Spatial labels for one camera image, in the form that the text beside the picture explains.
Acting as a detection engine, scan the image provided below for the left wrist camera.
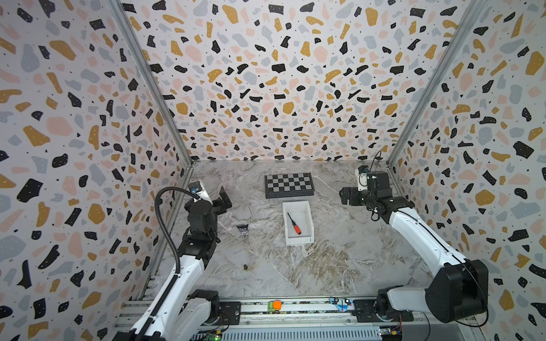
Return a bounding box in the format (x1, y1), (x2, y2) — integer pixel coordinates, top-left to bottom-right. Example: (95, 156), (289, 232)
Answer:
(188, 180), (213, 203)

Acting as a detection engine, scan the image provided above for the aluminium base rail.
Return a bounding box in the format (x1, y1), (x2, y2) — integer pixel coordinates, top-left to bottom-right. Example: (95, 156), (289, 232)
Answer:
(114, 295), (470, 341)

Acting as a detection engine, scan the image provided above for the white plastic bin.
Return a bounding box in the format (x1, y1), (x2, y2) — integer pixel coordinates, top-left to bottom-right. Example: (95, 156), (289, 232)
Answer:
(282, 201), (314, 246)

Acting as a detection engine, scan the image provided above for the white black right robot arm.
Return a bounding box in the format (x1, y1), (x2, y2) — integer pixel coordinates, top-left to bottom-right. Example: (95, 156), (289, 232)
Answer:
(339, 187), (489, 323)

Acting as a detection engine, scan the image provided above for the red black screwdriver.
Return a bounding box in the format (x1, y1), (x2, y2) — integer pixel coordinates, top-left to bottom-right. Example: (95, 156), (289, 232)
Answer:
(287, 213), (301, 235)

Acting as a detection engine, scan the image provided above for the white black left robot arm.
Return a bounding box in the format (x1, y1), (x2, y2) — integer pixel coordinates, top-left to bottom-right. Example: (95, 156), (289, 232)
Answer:
(114, 181), (233, 340)

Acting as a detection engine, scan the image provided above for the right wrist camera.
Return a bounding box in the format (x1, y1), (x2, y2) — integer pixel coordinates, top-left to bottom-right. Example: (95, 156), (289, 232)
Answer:
(355, 166), (390, 191)

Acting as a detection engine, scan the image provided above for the aluminium corner post right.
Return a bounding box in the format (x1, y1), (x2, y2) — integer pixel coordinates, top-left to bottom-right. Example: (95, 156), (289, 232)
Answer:
(386, 0), (489, 167)

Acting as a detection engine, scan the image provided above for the aluminium corner post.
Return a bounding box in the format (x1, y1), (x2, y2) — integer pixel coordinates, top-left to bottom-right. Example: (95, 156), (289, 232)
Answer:
(109, 1), (193, 166)
(386, 0), (489, 167)

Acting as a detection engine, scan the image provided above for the black corrugated cable hose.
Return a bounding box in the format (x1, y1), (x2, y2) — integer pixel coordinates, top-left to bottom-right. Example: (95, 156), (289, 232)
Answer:
(140, 186), (199, 341)

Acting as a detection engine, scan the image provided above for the black checkered chess board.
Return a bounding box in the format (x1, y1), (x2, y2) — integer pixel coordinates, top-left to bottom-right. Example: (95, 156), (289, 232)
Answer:
(264, 173), (315, 199)

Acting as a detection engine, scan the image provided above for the orange green button block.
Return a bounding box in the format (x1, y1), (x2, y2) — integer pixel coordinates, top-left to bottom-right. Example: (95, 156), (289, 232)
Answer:
(267, 301), (282, 313)

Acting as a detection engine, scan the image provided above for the small black wrapper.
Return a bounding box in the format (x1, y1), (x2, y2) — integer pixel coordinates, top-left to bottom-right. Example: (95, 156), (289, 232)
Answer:
(236, 224), (249, 236)

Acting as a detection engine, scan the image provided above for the aluminium corner post left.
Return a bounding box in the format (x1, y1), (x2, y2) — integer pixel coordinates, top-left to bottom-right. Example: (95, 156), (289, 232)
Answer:
(109, 1), (193, 166)

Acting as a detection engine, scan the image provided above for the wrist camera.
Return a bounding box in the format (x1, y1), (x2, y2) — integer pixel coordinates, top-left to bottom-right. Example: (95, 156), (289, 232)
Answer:
(188, 180), (213, 203)
(355, 166), (390, 191)

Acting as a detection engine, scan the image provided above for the blue connector on rail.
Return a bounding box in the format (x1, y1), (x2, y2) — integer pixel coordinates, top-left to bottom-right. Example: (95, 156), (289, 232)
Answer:
(329, 298), (353, 312)

